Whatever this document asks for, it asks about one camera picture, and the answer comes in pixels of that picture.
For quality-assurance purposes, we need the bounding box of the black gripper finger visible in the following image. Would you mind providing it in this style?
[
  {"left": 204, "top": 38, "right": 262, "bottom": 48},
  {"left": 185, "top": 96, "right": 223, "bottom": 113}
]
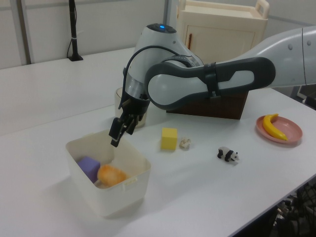
[
  {"left": 109, "top": 118, "right": 124, "bottom": 148},
  {"left": 125, "top": 115, "right": 138, "bottom": 136}
]

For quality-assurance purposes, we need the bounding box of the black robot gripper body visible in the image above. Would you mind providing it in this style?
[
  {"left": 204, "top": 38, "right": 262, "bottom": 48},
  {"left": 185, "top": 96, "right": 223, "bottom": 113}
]
[{"left": 117, "top": 92, "right": 150, "bottom": 122}]

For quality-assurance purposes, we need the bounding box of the white plastic basket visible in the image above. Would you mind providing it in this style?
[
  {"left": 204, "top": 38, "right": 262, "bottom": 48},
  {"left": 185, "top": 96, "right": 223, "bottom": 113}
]
[{"left": 65, "top": 130, "right": 152, "bottom": 218}]

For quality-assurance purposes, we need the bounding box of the yellow foam cube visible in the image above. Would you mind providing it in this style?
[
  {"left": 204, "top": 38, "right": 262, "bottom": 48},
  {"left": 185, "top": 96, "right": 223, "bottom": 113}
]
[{"left": 160, "top": 127, "right": 178, "bottom": 152}]

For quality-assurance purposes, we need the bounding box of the purple foam cube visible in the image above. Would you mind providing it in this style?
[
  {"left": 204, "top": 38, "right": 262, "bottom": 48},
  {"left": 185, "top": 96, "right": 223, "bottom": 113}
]
[{"left": 78, "top": 156, "right": 101, "bottom": 184}]

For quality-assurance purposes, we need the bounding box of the crumpled beige paper ball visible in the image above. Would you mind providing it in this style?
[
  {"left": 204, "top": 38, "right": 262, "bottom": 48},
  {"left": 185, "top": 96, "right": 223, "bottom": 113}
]
[{"left": 179, "top": 137, "right": 193, "bottom": 151}]

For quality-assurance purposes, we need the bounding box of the dark brown base box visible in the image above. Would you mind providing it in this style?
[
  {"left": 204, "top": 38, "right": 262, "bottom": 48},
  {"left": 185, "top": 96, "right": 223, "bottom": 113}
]
[{"left": 166, "top": 89, "right": 249, "bottom": 120}]

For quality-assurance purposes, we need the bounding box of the black pole on stand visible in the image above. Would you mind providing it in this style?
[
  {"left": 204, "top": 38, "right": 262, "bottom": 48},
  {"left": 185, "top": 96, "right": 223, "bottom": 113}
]
[{"left": 67, "top": 0, "right": 84, "bottom": 62}]

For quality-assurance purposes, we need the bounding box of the black white panda toy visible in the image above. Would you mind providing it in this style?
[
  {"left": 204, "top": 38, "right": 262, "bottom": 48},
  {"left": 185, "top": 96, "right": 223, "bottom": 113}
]
[{"left": 217, "top": 146, "right": 240, "bottom": 165}]

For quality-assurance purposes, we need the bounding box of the yellow banana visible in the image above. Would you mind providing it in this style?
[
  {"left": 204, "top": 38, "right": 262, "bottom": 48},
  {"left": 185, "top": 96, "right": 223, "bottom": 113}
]
[{"left": 262, "top": 113, "right": 288, "bottom": 141}]

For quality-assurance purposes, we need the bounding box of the pink plate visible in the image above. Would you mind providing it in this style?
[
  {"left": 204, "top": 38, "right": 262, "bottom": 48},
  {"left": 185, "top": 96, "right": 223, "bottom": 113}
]
[{"left": 255, "top": 115, "right": 303, "bottom": 147}]

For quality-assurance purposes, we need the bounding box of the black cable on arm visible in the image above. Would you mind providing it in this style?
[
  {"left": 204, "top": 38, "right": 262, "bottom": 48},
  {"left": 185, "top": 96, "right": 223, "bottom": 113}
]
[{"left": 122, "top": 45, "right": 185, "bottom": 86}]

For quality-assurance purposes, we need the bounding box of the grey metal post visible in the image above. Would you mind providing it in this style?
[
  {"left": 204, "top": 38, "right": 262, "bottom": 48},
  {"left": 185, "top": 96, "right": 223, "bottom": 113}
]
[{"left": 162, "top": 0, "right": 173, "bottom": 25}]

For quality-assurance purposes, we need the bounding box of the cream cabinet with handle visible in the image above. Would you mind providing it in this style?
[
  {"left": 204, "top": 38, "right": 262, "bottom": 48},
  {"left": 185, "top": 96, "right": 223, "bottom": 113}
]
[{"left": 176, "top": 0, "right": 269, "bottom": 67}]

